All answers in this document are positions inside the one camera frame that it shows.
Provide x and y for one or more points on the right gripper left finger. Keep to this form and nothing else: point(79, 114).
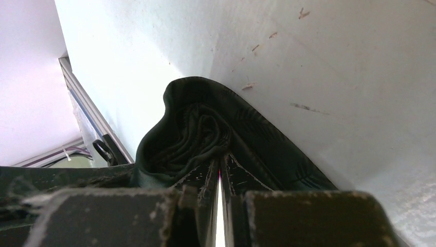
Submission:
point(183, 214)

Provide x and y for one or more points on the dark green leaf tie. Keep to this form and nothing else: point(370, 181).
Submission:
point(205, 120)

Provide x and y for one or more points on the aluminium frame rail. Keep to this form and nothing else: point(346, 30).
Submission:
point(97, 136)

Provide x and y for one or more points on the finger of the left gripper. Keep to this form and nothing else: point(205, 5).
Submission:
point(25, 191)

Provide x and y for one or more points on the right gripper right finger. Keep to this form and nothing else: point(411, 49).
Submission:
point(255, 215)

